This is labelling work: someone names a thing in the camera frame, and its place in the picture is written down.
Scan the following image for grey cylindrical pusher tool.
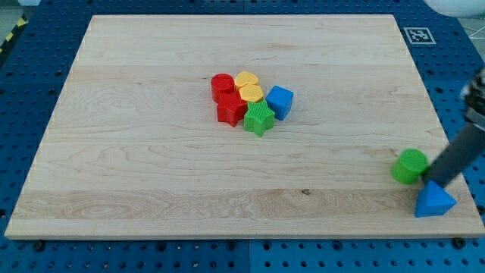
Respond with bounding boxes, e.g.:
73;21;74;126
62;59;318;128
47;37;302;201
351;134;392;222
422;122;484;188

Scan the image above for yellow round block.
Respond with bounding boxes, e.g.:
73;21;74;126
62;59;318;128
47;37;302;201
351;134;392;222
234;71;259;90

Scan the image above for blue cube block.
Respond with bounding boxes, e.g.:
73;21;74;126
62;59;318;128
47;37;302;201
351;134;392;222
266;86;294;121

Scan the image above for wooden board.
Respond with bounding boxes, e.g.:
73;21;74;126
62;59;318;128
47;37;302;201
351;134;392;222
5;14;484;240

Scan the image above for robot arm end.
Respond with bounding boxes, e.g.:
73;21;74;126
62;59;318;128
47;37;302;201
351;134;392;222
460;67;484;130

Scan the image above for white round object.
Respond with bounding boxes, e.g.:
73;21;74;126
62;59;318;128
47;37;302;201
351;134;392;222
424;0;484;18

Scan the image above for green star block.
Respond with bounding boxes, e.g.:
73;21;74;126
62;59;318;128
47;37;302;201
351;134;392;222
243;100;275;137

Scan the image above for white fiducial marker tag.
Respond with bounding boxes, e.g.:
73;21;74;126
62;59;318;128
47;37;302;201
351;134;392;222
404;27;436;45

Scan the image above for blue triangle block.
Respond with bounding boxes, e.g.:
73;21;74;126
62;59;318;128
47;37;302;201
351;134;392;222
415;180;457;218

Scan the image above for red star block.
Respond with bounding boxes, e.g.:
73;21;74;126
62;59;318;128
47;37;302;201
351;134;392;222
217;91;248;127

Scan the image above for green cylinder block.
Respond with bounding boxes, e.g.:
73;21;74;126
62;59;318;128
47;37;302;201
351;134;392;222
390;149;428;184

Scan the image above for yellow hexagon block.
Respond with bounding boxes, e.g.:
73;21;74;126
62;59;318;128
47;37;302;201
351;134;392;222
239;84;264;102

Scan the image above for red cylinder block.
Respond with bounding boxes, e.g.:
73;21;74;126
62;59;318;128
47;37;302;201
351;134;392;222
211;74;235;103

